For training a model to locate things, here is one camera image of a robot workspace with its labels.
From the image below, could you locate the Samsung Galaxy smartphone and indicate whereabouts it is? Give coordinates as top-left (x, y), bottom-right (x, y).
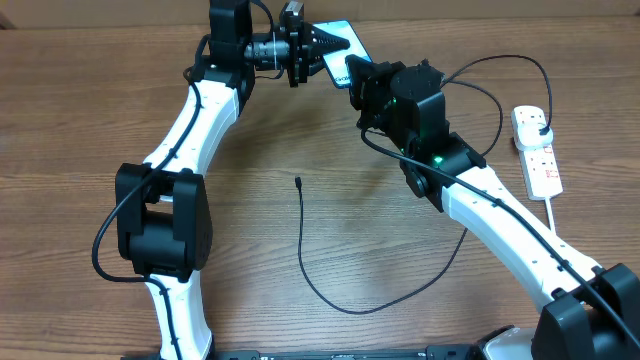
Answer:
top-left (314, 20), bottom-right (372, 89)

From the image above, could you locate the black USB charging cable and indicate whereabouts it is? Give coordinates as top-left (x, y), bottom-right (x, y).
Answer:
top-left (293, 54), bottom-right (554, 316)

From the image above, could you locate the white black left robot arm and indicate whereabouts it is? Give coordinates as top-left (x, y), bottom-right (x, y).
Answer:
top-left (113, 1), bottom-right (355, 359)

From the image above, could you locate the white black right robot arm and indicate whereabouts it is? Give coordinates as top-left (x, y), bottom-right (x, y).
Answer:
top-left (346, 55), bottom-right (639, 360)

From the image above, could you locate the white charger plug adapter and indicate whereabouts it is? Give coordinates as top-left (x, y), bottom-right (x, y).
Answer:
top-left (514, 123), bottom-right (554, 151)

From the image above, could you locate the white power strip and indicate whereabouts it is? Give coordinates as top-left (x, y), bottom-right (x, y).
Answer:
top-left (511, 105), bottom-right (564, 233)

